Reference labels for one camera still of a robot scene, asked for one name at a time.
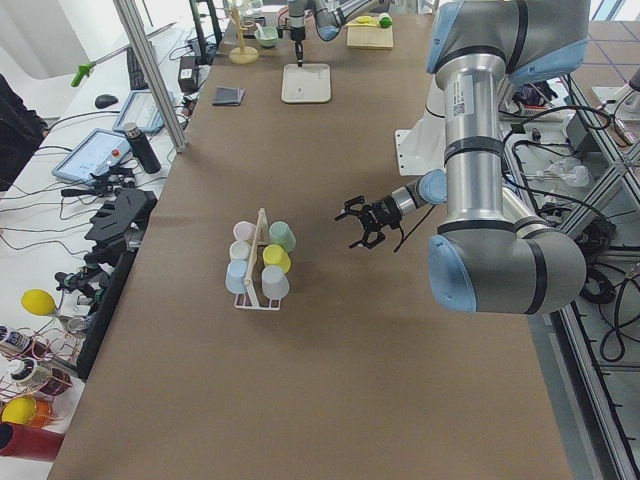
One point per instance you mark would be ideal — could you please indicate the green handled grabber stick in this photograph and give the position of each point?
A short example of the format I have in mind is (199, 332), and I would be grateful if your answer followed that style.
(84, 70)

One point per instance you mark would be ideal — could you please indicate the grey plastic cup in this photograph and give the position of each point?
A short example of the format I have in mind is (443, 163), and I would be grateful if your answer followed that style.
(275, 285)

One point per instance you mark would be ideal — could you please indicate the black power adapter box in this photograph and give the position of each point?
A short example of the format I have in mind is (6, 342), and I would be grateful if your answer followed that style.
(188, 74)

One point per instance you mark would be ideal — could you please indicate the copper wire basket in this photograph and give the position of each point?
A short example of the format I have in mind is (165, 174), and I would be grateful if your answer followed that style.
(39, 388)

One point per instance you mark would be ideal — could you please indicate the green ceramic bowl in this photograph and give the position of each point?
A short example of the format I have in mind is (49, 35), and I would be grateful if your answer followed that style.
(266, 36)

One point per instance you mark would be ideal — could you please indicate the black plastic rack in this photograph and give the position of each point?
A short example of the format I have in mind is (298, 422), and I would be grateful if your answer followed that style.
(109, 224)

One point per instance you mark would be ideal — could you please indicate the yellow lemon toy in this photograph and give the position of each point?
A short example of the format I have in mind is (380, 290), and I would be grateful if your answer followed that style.
(38, 302)

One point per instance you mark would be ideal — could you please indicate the pale cream plastic cup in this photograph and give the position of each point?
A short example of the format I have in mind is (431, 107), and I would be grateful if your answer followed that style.
(240, 250)

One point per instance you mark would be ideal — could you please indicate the blue teach pendant tablet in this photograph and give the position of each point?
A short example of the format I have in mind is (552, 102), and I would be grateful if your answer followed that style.
(100, 150)

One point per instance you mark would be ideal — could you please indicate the wooden mug tree stand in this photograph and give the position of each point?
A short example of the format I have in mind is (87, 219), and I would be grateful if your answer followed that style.
(241, 54)

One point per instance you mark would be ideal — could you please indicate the cream rabbit print tray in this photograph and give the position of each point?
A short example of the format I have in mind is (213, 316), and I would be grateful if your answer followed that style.
(309, 83)

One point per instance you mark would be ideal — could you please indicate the grey folded cloth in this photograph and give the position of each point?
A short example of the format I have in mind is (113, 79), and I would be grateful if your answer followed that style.
(228, 96)

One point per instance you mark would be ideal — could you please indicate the green plastic cup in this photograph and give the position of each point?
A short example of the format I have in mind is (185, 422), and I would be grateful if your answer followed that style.
(280, 233)

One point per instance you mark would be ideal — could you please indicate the light blue plastic cup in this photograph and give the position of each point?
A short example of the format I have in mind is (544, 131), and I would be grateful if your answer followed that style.
(235, 276)

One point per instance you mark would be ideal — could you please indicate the red cylinder can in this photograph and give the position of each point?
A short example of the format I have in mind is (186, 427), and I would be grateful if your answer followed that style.
(24, 442)

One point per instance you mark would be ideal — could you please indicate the pink plastic cup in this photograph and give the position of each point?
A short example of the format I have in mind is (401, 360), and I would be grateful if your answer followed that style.
(244, 231)

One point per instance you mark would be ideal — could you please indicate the black computer mouse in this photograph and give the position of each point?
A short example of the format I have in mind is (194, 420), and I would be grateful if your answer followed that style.
(105, 100)

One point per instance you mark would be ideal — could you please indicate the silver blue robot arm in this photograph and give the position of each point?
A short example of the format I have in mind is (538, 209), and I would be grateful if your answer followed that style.
(328, 21)
(491, 254)

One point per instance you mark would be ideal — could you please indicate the aluminium frame post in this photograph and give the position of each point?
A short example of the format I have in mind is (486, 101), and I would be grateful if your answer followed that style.
(133, 26)

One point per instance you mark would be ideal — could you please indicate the black water bottle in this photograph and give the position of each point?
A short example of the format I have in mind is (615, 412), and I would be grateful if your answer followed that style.
(141, 148)

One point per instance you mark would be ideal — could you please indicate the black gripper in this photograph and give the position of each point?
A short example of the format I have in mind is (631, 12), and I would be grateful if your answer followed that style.
(385, 210)
(298, 36)

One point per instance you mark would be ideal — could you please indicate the yellow plastic cup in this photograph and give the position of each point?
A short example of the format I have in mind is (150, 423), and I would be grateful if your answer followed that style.
(276, 255)

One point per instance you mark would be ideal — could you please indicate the wooden cutting board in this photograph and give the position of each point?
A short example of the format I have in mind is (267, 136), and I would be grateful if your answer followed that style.
(369, 37)

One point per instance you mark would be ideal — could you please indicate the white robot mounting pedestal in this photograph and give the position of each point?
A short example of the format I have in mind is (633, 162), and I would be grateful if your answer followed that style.
(421, 148)

